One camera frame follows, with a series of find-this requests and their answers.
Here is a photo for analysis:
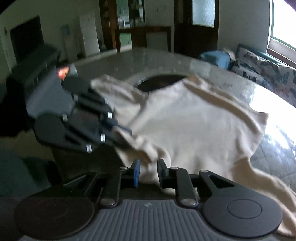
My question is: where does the black television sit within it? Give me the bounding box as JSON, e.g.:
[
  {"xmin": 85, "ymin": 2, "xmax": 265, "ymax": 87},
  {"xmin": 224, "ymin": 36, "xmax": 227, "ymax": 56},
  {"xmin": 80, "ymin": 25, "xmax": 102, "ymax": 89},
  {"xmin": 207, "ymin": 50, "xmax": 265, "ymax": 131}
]
[{"xmin": 10, "ymin": 16, "xmax": 44, "ymax": 63}]

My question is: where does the butterfly print cushion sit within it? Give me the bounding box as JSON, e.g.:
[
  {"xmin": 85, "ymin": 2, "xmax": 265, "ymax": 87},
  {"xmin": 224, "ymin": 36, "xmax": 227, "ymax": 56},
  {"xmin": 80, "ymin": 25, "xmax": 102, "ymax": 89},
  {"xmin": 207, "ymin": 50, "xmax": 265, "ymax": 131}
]
[{"xmin": 231, "ymin": 45, "xmax": 296, "ymax": 102}]

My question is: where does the black round induction cooktop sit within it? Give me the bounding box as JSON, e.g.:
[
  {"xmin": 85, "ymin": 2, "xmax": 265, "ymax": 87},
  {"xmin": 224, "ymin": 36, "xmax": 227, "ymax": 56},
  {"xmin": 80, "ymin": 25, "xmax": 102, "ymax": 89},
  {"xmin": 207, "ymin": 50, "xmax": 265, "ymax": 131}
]
[{"xmin": 136, "ymin": 75, "xmax": 188, "ymax": 93}]

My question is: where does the blue towel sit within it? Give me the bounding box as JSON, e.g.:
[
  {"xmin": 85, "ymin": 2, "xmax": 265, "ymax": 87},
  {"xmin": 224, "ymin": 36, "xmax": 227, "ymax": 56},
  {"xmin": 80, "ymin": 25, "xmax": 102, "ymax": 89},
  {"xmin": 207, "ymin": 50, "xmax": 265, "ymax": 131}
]
[{"xmin": 199, "ymin": 50, "xmax": 232, "ymax": 70}]

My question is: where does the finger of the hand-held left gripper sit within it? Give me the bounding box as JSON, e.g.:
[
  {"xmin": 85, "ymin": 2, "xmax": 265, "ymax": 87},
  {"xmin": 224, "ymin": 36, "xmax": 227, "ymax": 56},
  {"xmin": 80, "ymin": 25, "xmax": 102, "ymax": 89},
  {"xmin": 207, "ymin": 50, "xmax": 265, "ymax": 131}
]
[
  {"xmin": 63, "ymin": 110, "xmax": 133, "ymax": 154},
  {"xmin": 72, "ymin": 89, "xmax": 119, "ymax": 124}
]

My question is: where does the green framed window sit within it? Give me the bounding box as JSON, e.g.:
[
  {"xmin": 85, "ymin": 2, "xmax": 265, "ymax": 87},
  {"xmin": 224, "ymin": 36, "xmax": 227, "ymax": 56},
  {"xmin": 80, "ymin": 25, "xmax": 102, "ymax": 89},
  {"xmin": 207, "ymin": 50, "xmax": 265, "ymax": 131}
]
[{"xmin": 269, "ymin": 0, "xmax": 296, "ymax": 50}]

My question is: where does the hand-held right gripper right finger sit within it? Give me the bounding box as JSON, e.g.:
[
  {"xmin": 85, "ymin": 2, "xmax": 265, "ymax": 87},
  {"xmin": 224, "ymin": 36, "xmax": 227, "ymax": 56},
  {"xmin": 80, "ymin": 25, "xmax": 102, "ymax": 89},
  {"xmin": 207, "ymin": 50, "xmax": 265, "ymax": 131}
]
[{"xmin": 157, "ymin": 159, "xmax": 243, "ymax": 208}]

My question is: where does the dark wooden door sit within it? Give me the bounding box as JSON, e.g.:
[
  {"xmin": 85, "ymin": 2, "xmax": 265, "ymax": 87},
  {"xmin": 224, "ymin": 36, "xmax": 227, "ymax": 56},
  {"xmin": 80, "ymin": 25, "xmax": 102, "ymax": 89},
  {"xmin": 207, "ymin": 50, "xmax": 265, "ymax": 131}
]
[{"xmin": 174, "ymin": 0, "xmax": 220, "ymax": 59}]

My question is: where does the dark wooden console table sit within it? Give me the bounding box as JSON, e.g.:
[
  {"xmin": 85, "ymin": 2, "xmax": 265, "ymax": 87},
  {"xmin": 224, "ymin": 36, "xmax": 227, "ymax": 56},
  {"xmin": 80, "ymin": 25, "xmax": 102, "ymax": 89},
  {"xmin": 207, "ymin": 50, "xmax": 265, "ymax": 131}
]
[{"xmin": 115, "ymin": 26, "xmax": 172, "ymax": 53}]

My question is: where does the white fridge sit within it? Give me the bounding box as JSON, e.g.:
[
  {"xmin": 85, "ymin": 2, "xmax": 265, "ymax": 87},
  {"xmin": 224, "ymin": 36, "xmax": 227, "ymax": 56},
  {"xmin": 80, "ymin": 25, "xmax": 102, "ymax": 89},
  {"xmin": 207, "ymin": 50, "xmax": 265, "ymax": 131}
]
[{"xmin": 79, "ymin": 13, "xmax": 100, "ymax": 57}]

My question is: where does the dark teal cloth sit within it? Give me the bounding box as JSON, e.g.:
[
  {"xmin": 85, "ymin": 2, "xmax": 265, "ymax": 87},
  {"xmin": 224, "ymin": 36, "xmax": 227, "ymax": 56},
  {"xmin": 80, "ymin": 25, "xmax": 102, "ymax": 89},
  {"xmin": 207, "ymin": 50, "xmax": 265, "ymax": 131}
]
[{"xmin": 0, "ymin": 148, "xmax": 52, "ymax": 198}]

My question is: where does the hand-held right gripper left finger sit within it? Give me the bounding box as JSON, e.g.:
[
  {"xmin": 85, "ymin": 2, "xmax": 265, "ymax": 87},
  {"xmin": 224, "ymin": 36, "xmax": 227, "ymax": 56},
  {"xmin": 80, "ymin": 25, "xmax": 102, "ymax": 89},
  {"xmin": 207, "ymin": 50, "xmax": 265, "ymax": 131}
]
[{"xmin": 61, "ymin": 159, "xmax": 141, "ymax": 208}]

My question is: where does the dark wooden shelf cabinet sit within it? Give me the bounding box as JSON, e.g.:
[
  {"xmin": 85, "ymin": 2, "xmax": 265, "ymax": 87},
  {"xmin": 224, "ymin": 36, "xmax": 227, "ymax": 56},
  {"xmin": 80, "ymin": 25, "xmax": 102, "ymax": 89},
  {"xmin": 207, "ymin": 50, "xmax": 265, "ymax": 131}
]
[{"xmin": 99, "ymin": 0, "xmax": 146, "ymax": 50}]

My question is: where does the cream cloth towel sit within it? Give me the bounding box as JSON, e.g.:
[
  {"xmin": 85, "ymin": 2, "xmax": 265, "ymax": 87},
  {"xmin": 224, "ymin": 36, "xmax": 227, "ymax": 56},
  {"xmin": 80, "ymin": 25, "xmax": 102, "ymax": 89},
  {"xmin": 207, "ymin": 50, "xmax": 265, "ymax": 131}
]
[{"xmin": 91, "ymin": 73, "xmax": 296, "ymax": 237}]

